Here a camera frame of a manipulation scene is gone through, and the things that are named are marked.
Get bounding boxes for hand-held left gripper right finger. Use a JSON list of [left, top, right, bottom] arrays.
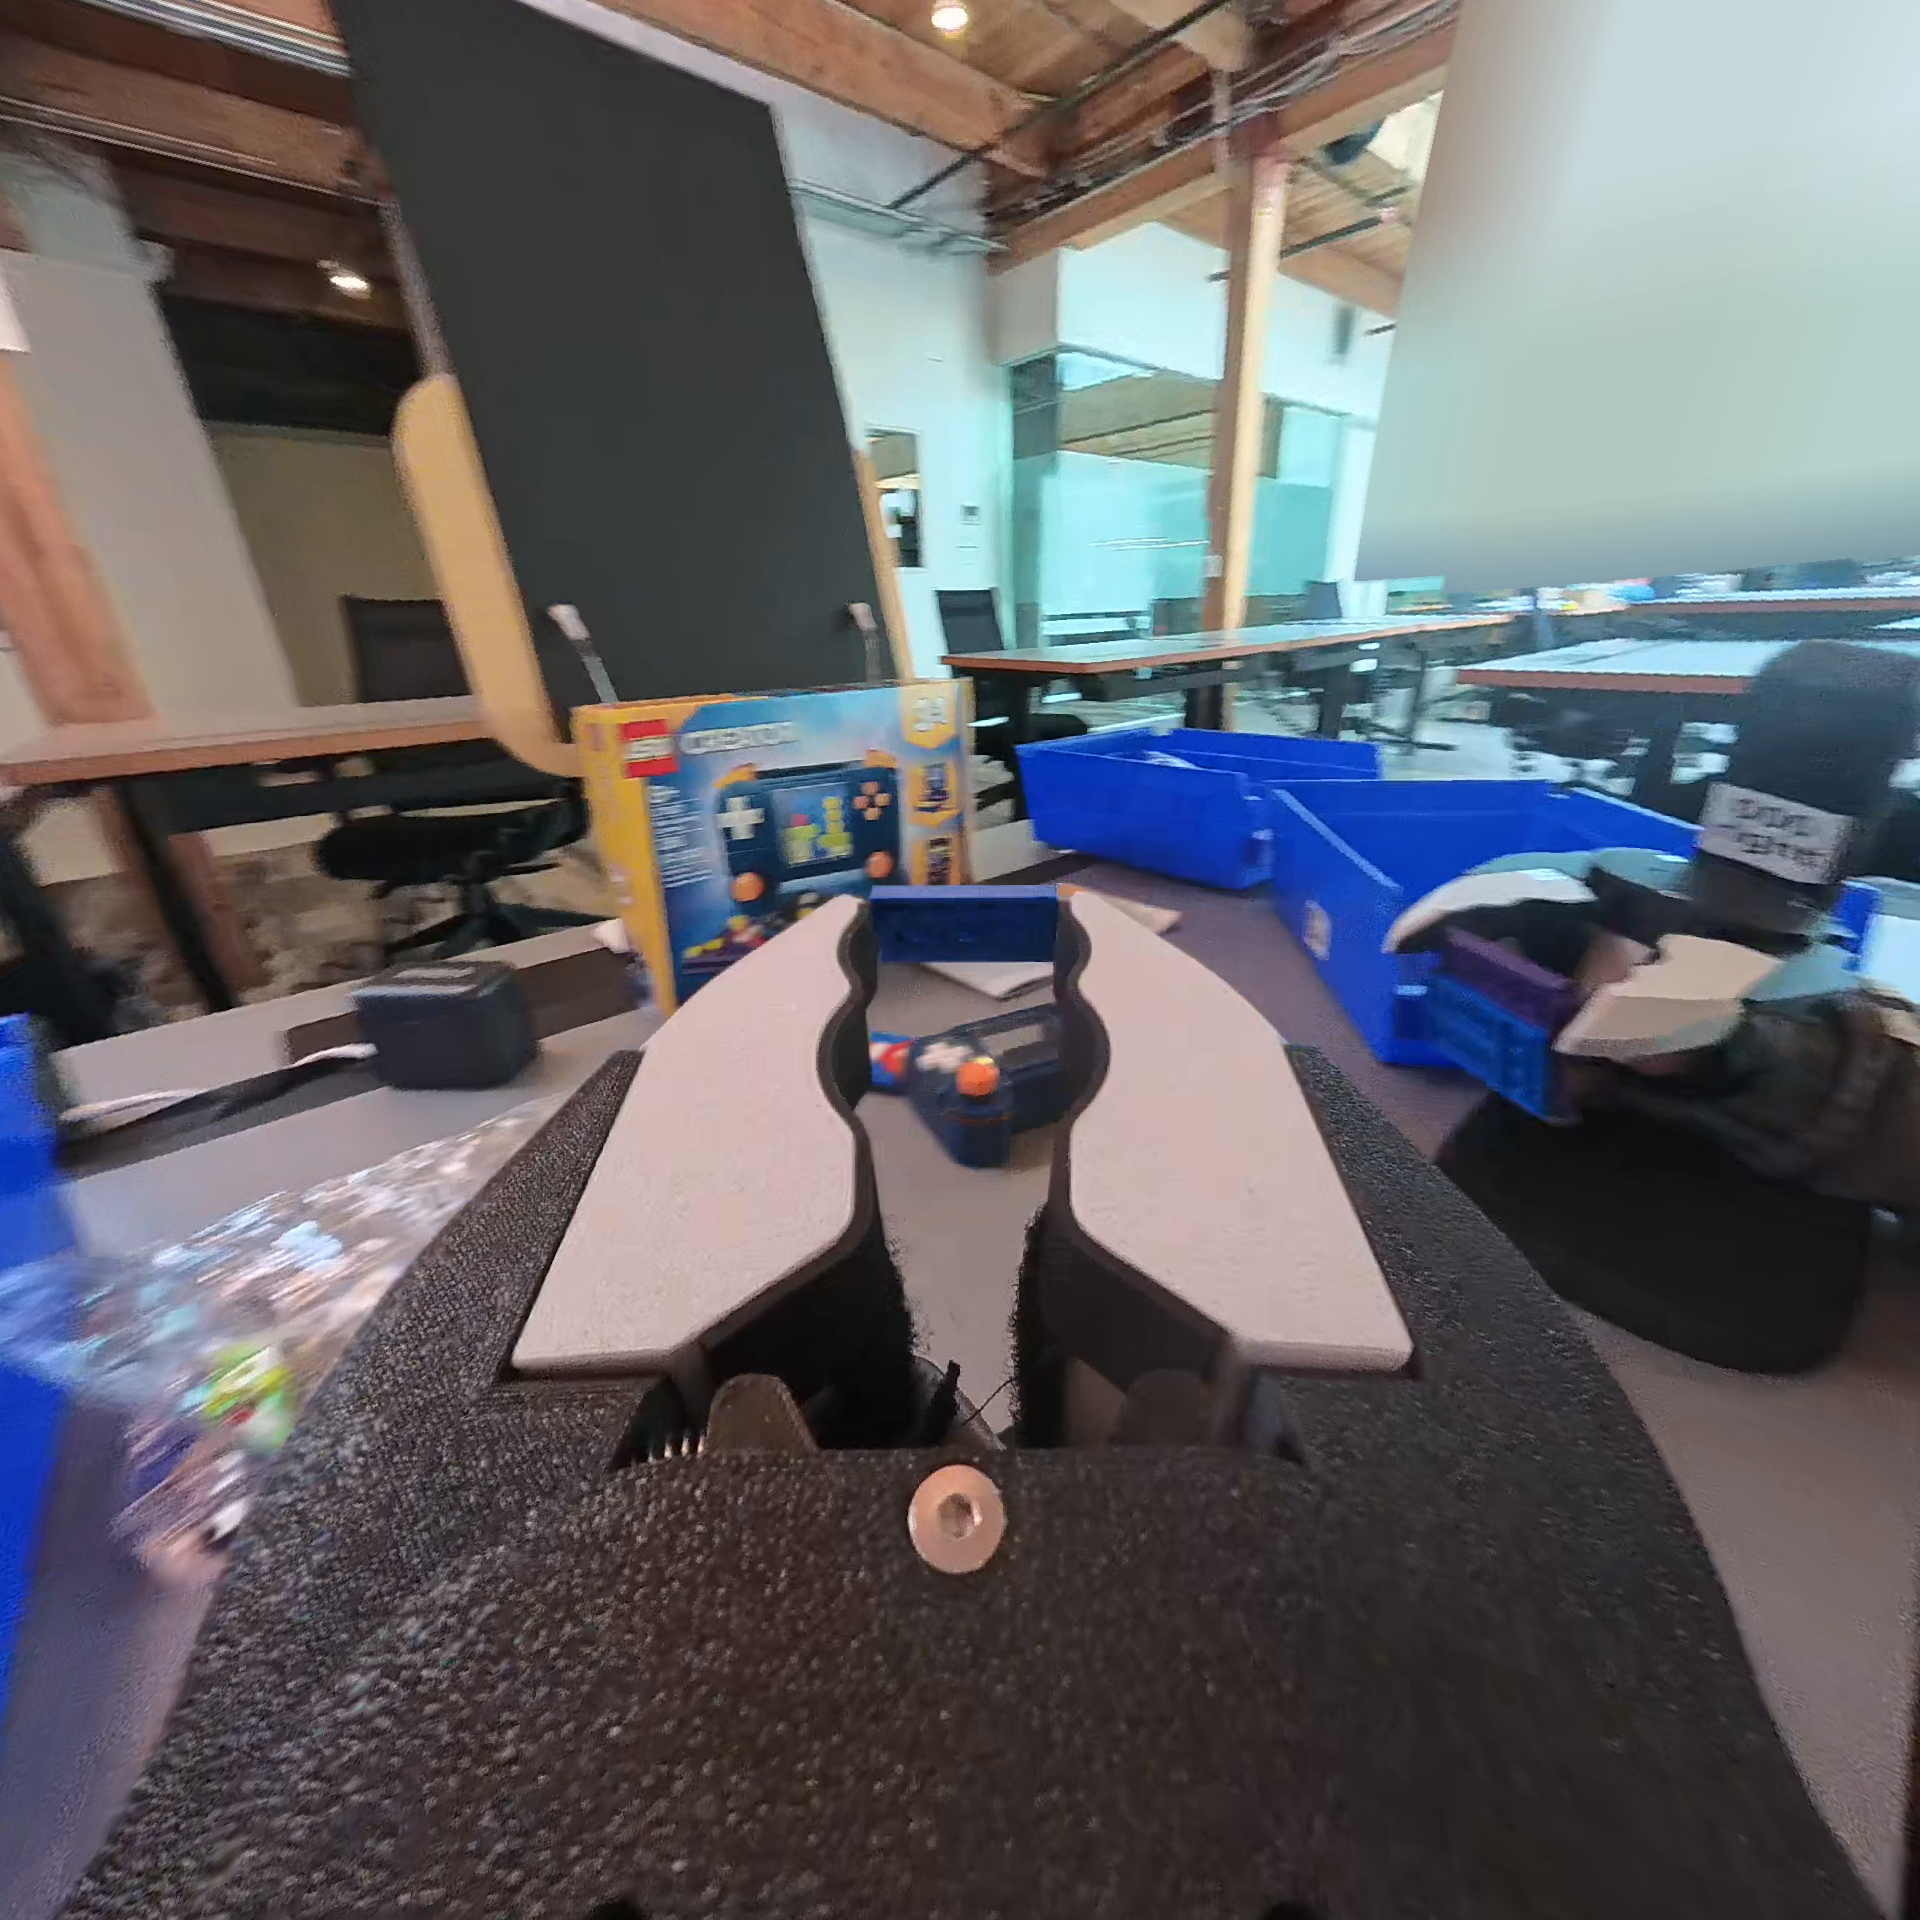
[[1054, 889, 1416, 1376]]

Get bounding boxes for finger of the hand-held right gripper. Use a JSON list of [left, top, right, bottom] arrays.
[[1380, 862, 1599, 958], [1552, 932, 1772, 1060]]

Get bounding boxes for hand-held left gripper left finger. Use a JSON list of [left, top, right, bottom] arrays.
[[510, 896, 881, 1379]]

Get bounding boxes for purple studded brick plate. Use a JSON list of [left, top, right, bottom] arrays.
[[1431, 928, 1583, 1028]]

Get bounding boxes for dark blue brick assembly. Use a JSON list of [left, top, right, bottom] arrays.
[[1386, 967, 1578, 1125]]

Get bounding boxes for blue brick plate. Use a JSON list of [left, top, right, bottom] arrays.
[[871, 884, 1058, 963]]

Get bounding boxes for large blue plastic bin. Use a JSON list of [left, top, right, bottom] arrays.
[[1270, 777, 1876, 1070]]

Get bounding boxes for background table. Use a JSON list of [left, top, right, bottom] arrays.
[[1456, 591, 1920, 782], [942, 613, 1517, 735]]

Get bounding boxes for dark blue brick game console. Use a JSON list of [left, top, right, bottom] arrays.
[[866, 1008, 1069, 1168]]

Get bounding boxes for dark bulky object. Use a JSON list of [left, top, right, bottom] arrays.
[[1438, 1094, 1872, 1373]]

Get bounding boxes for paper booklet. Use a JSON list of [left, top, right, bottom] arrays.
[[918, 901, 1185, 1003]]

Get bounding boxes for black box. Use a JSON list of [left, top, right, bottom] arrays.
[[351, 959, 538, 1087]]

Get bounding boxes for toy set box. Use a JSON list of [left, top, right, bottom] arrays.
[[568, 679, 975, 1015]]

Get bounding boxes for clear plastic wrap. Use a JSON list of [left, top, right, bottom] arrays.
[[0, 1102, 541, 1561]]

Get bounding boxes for black office chair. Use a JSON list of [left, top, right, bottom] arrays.
[[316, 591, 590, 963], [932, 585, 1038, 721]]

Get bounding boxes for small bag of green pieces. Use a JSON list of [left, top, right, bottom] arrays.
[[89, 1275, 332, 1547]]

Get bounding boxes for wooden pillar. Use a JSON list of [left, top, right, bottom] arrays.
[[1206, 150, 1292, 633]]

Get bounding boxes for wooden edged desk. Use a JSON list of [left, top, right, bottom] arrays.
[[0, 696, 505, 1008]]

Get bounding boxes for large black board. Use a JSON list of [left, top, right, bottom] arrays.
[[327, 0, 898, 721]]

